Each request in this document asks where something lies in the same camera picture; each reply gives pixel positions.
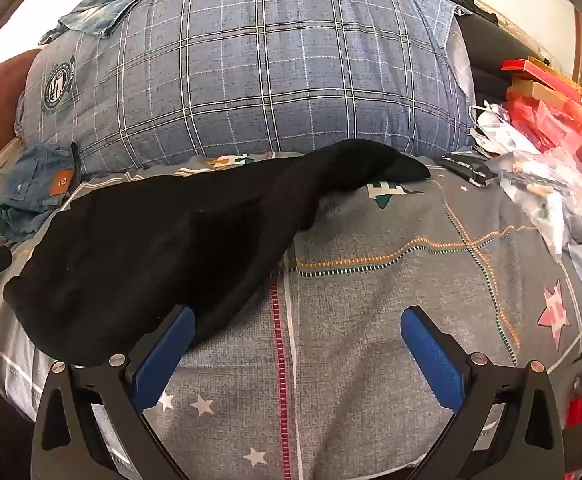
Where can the black packet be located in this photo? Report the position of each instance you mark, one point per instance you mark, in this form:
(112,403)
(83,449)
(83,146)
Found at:
(466,169)

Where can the folded blue jeans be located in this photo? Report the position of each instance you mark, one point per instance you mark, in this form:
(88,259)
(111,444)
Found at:
(26,180)

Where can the grey printed bedsheet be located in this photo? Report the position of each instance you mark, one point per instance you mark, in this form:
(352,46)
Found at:
(396,310)

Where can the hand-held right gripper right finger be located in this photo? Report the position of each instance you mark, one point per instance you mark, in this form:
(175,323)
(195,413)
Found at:
(433,355)

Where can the red plastic bag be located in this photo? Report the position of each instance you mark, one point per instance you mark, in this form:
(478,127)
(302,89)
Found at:
(551,122)

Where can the pile of clear plastic bags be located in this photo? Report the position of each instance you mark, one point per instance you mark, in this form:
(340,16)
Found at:
(561,195)

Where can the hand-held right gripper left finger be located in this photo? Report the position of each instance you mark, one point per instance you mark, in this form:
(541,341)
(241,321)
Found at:
(163,355)

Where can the black pants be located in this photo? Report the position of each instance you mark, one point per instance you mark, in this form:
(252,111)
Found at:
(146,240)

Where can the red and gold box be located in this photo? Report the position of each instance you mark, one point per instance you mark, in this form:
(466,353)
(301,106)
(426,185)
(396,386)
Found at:
(556,77)

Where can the blue plaid pillow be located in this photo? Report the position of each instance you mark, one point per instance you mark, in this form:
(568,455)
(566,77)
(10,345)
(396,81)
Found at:
(271,70)

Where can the faded denim garment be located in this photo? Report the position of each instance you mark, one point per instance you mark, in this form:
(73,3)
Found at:
(96,10)

